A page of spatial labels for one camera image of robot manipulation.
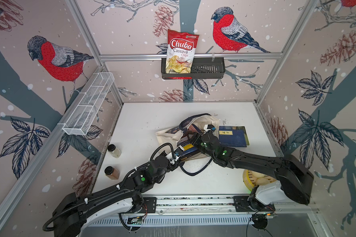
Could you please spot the dark blue thin book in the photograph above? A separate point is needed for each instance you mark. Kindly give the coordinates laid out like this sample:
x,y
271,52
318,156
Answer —
x,y
233,136

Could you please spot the yellow bamboo steamer basket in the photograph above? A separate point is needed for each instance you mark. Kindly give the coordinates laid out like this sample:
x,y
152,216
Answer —
x,y
253,179

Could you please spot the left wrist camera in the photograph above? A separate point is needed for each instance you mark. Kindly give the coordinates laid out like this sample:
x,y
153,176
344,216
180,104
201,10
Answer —
x,y
171,157

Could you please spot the circuit board under left base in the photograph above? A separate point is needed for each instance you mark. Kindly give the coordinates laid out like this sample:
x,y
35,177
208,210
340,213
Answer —
x,y
135,221

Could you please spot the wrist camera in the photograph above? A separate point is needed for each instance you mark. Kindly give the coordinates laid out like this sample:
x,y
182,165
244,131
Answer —
x,y
209,128
171,157

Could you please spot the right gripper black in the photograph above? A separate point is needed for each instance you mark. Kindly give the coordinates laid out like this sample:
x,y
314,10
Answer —
x,y
198,138

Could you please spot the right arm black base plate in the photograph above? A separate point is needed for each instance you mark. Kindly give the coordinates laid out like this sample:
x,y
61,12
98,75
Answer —
x,y
249,204

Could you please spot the black wire wall basket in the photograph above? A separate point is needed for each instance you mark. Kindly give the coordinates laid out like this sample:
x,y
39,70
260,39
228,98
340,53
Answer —
x,y
202,68

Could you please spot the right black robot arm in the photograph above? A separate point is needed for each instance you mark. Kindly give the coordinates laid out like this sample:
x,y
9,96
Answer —
x,y
295,179

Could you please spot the circuit board under base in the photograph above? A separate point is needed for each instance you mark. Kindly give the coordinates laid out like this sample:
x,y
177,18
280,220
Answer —
x,y
135,221
265,216

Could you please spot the brown spice jar black lid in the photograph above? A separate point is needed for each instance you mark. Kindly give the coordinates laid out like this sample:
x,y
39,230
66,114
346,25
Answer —
x,y
112,173

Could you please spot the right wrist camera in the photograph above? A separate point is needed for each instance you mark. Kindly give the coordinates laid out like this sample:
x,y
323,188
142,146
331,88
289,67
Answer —
x,y
209,128

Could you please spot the circuit board under right base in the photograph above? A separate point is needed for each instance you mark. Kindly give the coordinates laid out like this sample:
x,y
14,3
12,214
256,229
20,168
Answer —
x,y
265,216

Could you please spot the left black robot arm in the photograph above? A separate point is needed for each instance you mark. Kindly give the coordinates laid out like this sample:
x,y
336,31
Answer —
x,y
76,212

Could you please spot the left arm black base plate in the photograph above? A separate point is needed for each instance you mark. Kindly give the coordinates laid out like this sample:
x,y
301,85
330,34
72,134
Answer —
x,y
149,205

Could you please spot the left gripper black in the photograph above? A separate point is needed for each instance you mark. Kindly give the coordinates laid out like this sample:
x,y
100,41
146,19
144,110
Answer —
x,y
174,165

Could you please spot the clear spice jar black lid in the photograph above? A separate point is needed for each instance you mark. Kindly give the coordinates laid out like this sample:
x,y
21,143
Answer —
x,y
114,150

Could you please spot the cream canvas tote bag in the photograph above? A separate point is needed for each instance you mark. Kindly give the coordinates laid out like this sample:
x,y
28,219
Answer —
x,y
192,125

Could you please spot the Chuba cassava chips bag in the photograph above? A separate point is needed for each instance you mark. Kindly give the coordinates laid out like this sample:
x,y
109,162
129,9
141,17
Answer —
x,y
180,52

